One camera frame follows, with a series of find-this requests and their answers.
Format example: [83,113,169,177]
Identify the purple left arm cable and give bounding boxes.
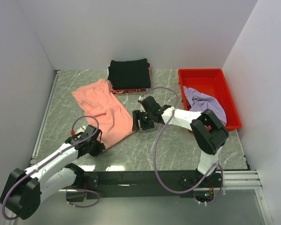
[1,115,101,220]

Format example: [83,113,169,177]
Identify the black folded t shirt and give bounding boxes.
[108,58,151,90]

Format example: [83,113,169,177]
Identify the aluminium rail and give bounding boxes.
[15,170,263,192]
[29,70,61,165]

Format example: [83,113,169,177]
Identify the aluminium left side rail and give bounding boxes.
[29,70,61,165]

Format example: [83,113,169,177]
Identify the lavender t shirt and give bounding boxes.
[183,86,227,126]

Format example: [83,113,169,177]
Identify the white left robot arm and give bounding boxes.
[0,125,105,219]

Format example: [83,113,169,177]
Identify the red patterned folded t shirt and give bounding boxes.
[108,82,148,94]

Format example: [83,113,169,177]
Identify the salmon pink t shirt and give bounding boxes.
[72,79,133,149]

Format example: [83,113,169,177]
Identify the red plastic bin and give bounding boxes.
[178,68,242,131]

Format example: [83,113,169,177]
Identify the aluminium front rail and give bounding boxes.
[15,170,263,192]

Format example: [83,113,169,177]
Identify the pink folded t shirt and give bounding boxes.
[147,62,152,80]

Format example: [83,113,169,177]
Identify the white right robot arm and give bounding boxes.
[132,96,229,177]

